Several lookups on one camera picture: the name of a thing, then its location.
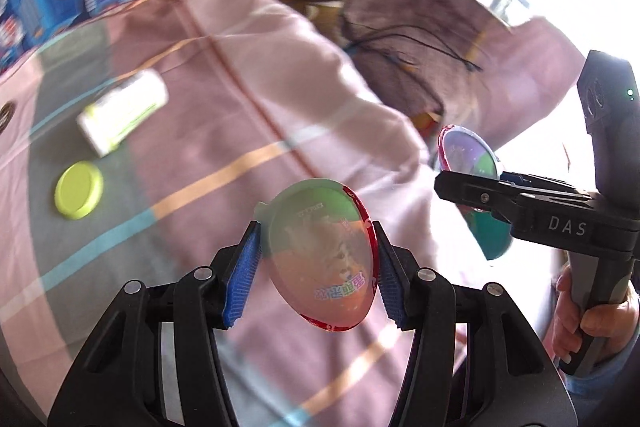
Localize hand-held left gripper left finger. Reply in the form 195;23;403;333
47;221;263;427

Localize red rimmed paper cup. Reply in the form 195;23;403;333
436;124;502;214
252;178;384;334

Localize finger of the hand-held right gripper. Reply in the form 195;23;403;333
434;169;526;223
500;171;588;196

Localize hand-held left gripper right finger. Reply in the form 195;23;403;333
372;223;576;427

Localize plaid pink grey cloth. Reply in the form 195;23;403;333
0;0;551;427

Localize yellow green round lid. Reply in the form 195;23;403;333
54;161;105;220

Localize person's right hand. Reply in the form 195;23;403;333
550;268;640;361

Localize mauve striped cloth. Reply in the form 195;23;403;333
320;0;593;145

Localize thin black cable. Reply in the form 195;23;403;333
344;19;484;74

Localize white cylindrical bottle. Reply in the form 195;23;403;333
76;69;169;158

